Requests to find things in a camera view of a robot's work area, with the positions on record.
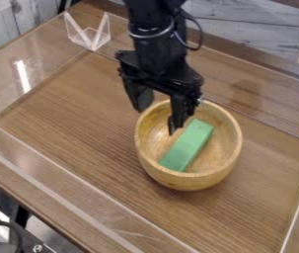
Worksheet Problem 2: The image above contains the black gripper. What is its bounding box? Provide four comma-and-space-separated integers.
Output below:
115, 23, 203, 134

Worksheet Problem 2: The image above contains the green rectangular block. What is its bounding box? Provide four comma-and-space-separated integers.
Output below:
157, 119, 213, 172

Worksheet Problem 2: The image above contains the brown wooden bowl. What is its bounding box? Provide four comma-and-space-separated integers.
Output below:
135, 100, 243, 191

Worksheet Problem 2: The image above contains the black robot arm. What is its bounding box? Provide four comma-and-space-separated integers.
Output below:
116, 0, 203, 132

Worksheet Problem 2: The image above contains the black table leg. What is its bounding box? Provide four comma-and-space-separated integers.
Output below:
10, 206, 30, 228

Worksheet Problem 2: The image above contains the clear acrylic tray wall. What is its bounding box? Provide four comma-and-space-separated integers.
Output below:
0, 18, 299, 253

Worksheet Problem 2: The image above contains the black cable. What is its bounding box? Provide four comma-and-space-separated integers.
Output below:
0, 220, 26, 253

